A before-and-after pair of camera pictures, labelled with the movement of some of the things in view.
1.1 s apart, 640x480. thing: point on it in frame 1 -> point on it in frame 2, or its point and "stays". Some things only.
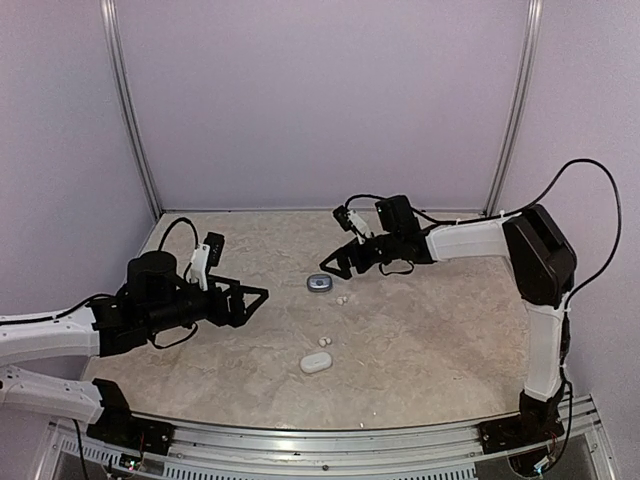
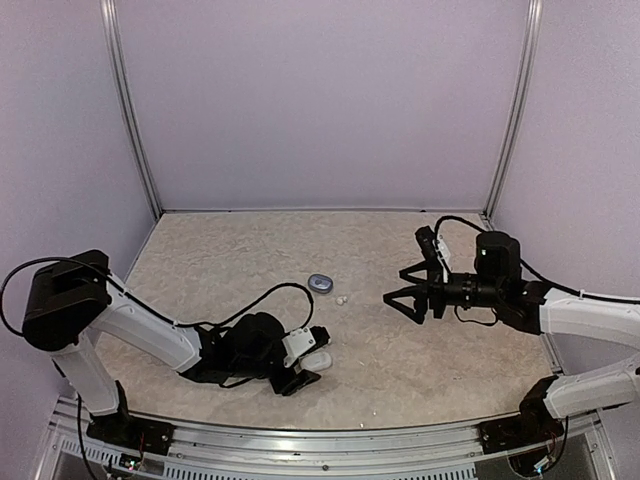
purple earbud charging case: (319, 283) stays
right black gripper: (350, 250) -> (434, 286)
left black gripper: (235, 315) -> (289, 385)
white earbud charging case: (316, 362) stays
